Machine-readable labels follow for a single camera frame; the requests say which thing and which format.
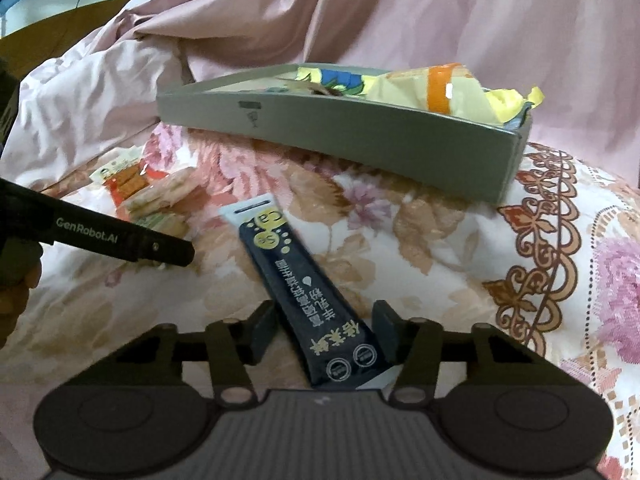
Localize pale pink duvet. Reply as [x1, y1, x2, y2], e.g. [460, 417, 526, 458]
[0, 35, 196, 196]

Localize navy stick packet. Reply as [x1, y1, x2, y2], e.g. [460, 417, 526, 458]
[220, 195, 396, 391]

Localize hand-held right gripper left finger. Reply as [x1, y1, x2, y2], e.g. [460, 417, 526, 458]
[107, 300, 279, 407]

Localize grey cardboard box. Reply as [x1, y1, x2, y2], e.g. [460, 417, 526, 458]
[156, 62, 535, 206]

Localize clear rice cracker packet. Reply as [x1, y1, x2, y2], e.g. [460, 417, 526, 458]
[125, 167, 196, 216]

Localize small snack packets in box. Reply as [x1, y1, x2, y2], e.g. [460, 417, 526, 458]
[295, 65, 546, 126]

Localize person's left hand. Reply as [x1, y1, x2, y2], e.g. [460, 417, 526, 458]
[0, 262, 44, 348]

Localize brown wooden furniture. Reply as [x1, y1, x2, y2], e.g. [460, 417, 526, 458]
[0, 0, 136, 53]

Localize orange brown snack packet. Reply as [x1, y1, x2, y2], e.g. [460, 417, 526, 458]
[272, 77, 347, 97]

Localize pink satin sheet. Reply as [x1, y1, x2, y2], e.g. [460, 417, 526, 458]
[95, 0, 640, 196]

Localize red orange snack packet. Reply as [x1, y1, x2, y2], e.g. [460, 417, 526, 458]
[90, 147, 166, 206]

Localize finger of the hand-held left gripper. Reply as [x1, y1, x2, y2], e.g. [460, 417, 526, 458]
[131, 233, 196, 269]

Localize pale green snack packet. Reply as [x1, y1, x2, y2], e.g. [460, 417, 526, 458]
[132, 207, 189, 237]

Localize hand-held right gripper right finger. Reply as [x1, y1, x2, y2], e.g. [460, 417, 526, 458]
[372, 300, 544, 406]

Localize cream orange snack packet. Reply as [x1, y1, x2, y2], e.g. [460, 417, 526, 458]
[367, 62, 483, 123]

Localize floral bedsheet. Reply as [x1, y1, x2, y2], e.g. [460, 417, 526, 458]
[0, 120, 640, 480]

